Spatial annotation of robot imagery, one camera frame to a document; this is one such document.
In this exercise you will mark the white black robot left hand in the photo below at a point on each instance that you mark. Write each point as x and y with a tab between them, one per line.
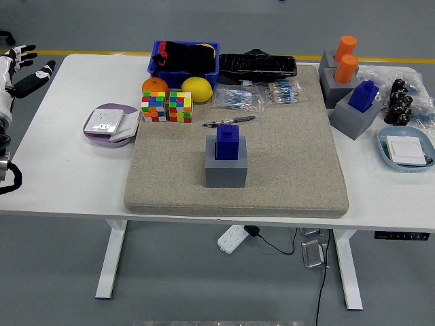
5	78

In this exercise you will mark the blue square seal stamp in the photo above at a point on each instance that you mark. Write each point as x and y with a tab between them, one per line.
363	96
227	144

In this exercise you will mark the grey seal holder block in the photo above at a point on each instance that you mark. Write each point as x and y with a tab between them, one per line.
334	91
226	175
326	61
350	119

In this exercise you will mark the orange cylinder seal stamp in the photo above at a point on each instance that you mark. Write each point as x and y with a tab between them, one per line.
346	45
346	69

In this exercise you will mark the black chair base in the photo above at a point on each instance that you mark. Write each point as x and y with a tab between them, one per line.
10	39

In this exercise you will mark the purple plate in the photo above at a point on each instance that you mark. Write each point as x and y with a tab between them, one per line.
130	108

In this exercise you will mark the orange fruit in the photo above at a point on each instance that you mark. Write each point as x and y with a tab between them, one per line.
154	86

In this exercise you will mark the multicolour puzzle cube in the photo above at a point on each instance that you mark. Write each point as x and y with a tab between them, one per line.
154	105
180	107

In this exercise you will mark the blue plastic bin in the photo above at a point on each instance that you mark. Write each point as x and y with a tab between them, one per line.
176	79

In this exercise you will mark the black cloth with red trim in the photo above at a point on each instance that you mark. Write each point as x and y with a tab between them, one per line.
190	57

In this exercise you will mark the yellow lemon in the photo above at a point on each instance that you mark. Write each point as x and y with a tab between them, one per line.
197	90

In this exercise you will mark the white table leg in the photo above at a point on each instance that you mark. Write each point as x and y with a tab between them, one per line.
110	258
346	268

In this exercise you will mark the yellow fruit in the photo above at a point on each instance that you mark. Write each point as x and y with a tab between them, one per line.
213	51

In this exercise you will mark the bag of blue resistors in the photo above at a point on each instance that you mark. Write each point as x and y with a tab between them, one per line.
238	98
425	112

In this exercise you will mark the black pen tool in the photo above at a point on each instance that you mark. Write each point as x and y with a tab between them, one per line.
238	119

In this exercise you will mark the black wrapped keyboard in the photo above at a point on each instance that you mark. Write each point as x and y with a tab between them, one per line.
255	66

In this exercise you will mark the white power strip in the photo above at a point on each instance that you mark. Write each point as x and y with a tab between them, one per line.
231	237

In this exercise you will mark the bag of tan resistors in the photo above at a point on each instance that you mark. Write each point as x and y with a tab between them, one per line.
282	92

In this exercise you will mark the black plug adapter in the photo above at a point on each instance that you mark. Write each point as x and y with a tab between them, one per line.
252	231

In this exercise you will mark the grey-brown table mat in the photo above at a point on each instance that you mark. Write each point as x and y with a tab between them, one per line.
289	163

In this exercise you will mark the metal foot pedal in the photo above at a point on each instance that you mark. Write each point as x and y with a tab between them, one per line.
312	253
309	231

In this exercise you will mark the clear plastic bag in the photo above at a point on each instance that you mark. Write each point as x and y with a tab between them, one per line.
374	73

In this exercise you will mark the light blue plate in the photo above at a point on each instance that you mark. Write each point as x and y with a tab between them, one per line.
382	142

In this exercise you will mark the black desk control panel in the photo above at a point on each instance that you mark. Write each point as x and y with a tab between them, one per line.
401	235

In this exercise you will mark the white wall socket panel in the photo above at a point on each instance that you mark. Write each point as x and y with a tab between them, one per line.
103	120

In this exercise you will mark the white switch panel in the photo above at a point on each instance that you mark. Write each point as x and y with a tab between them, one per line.
129	125
406	149

